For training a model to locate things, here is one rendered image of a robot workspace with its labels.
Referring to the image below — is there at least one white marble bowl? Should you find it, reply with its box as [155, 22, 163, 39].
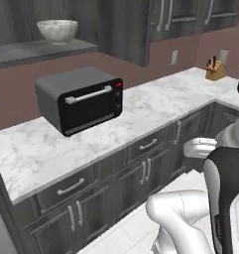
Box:
[36, 19, 79, 46]

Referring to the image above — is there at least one open dark grey cabinet door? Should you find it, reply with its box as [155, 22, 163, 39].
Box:
[98, 0, 153, 67]

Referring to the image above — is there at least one dark grey base cabinet door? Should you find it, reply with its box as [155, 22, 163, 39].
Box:
[172, 110, 206, 174]
[23, 204, 78, 254]
[145, 148, 175, 196]
[74, 186, 115, 247]
[114, 160, 148, 221]

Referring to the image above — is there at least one white wall outlet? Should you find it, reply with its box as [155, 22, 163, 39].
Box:
[218, 49, 230, 64]
[170, 49, 179, 66]

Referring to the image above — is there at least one dark grey wall cabinet door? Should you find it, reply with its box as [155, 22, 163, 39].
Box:
[150, 0, 169, 43]
[202, 0, 239, 34]
[166, 0, 203, 38]

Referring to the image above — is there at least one dark grey drawer front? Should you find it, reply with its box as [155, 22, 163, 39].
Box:
[35, 164, 101, 214]
[126, 129, 170, 166]

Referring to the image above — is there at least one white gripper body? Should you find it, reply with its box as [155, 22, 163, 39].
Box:
[182, 137, 218, 160]

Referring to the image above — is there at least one silver toaster oven handle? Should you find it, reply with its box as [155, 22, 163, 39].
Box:
[64, 84, 114, 105]

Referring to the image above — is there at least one dark grey corner base cabinet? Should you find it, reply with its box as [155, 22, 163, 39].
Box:
[209, 102, 239, 140]

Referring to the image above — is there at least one silver drawer handle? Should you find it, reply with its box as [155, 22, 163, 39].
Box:
[57, 178, 86, 196]
[138, 138, 159, 152]

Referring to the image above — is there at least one silver base cabinet handle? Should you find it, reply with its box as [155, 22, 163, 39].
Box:
[67, 204, 76, 233]
[140, 160, 148, 186]
[174, 120, 182, 146]
[75, 199, 84, 228]
[145, 157, 153, 183]

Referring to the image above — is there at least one silver wall cabinet handle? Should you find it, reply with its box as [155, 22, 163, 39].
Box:
[165, 0, 175, 32]
[204, 0, 215, 26]
[156, 0, 166, 33]

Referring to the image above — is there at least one dark grey cabinet shelf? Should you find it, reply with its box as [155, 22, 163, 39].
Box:
[0, 38, 99, 69]

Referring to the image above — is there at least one wooden knife block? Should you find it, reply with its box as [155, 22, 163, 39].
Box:
[204, 56, 226, 81]

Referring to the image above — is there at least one grey black toaster oven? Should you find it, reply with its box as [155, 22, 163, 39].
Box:
[34, 65, 125, 138]

